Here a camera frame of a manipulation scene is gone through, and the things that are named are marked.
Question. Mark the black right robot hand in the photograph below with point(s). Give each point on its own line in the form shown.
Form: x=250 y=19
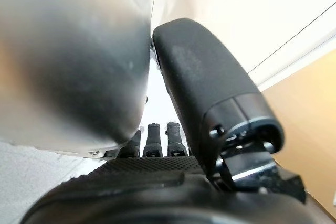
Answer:
x=199 y=77

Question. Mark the shiny metal pot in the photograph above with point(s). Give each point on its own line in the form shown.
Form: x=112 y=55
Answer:
x=68 y=58

